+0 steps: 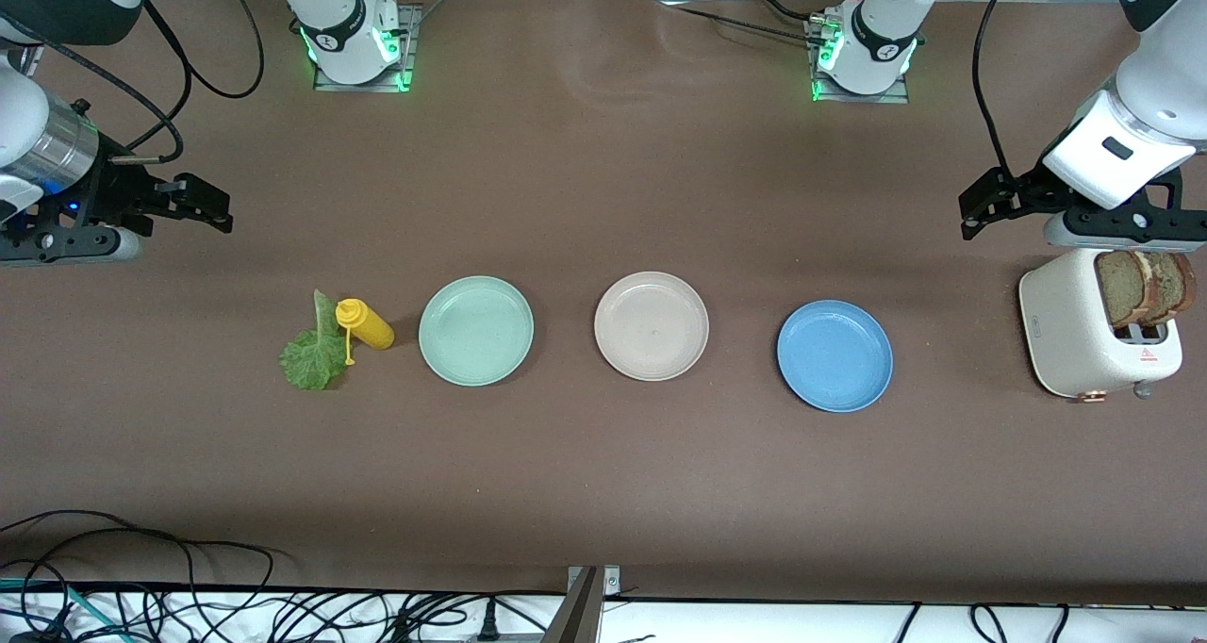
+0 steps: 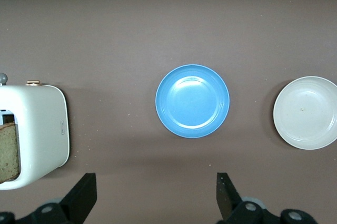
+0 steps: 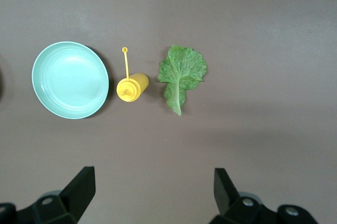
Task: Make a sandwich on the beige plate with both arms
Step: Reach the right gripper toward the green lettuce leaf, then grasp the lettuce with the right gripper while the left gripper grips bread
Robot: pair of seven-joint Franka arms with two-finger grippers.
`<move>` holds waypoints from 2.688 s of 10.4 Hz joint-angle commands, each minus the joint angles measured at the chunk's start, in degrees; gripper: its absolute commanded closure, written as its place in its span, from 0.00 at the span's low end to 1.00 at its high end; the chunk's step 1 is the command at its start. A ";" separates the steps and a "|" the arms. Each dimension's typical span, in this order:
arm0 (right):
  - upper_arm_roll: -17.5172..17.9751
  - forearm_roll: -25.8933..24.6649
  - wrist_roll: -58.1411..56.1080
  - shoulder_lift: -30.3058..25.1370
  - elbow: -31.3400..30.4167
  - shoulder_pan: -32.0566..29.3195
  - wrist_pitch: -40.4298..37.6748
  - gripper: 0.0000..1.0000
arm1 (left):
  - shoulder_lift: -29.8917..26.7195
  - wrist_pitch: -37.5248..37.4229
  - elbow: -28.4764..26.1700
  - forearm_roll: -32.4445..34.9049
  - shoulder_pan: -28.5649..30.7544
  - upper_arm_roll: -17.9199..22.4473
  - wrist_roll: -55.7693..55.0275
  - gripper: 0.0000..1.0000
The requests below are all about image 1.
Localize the brown bread slice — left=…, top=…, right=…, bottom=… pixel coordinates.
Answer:
left=1141, top=250, right=1197, bottom=328
left=1094, top=250, right=1149, bottom=331

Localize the green lettuce leaf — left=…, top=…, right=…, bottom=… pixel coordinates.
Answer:
left=279, top=289, right=348, bottom=391

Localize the yellow squeeze bottle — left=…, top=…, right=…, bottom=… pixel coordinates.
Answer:
left=335, top=298, right=396, bottom=367

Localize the blue plate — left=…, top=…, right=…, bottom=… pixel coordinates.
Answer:
left=777, top=300, right=894, bottom=413

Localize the mint green plate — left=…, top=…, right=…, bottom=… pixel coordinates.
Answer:
left=419, top=275, right=535, bottom=387

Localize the beige plate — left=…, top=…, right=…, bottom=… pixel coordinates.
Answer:
left=594, top=271, right=710, bottom=382

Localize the white toaster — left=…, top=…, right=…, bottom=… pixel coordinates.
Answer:
left=1018, top=247, right=1183, bottom=404

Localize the white lower shelf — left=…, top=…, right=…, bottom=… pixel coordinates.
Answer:
left=0, top=588, right=1207, bottom=643

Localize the brown table cover sheet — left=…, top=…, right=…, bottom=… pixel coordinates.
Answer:
left=0, top=0, right=1207, bottom=606

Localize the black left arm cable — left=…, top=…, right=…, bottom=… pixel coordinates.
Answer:
left=971, top=0, right=1031, bottom=180

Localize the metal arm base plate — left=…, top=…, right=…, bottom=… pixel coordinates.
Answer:
left=313, top=2, right=418, bottom=92
left=809, top=16, right=911, bottom=105

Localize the black base cable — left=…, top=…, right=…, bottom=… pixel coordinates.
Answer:
left=674, top=0, right=831, bottom=45

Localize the black looped cable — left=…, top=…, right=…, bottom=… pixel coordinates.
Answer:
left=0, top=509, right=284, bottom=592

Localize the teal cable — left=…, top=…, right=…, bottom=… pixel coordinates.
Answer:
left=0, top=577, right=128, bottom=643

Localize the grey metal post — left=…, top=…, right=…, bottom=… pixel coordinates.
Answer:
left=542, top=566, right=621, bottom=643

